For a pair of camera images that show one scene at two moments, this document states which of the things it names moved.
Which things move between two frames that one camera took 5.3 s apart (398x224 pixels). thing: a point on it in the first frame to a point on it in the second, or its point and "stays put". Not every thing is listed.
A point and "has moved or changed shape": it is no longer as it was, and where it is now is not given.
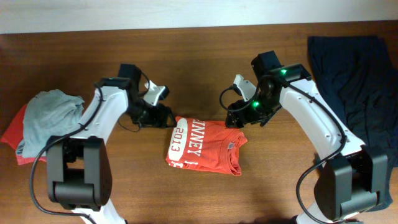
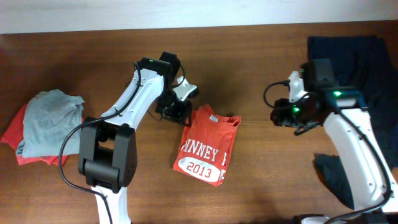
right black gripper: x=244 y=116 to x=281 y=115
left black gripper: x=159 y=118 to x=180 y=115
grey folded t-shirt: x=48 y=114 stays put
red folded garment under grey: x=14 y=134 stays put
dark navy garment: x=357 y=73 stays put
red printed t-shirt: x=204 y=145 has moved or changed shape
